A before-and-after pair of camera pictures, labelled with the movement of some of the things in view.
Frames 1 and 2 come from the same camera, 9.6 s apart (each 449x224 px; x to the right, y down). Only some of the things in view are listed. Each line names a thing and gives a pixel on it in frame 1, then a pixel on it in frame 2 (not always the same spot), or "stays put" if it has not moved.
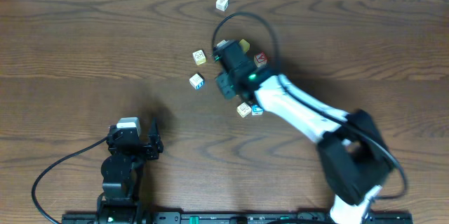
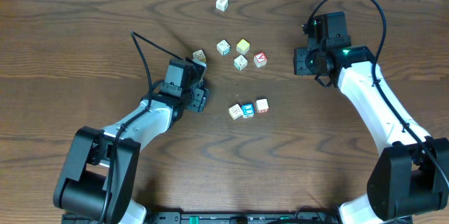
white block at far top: x=222 y=3 stays put
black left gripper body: x=139 y=149 -> x=200 y=97
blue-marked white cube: x=256 y=110 -> x=248 y=110
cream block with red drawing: x=244 y=109 -> x=236 y=112
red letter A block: x=260 y=59 stays put
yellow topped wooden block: x=245 y=45 stays put
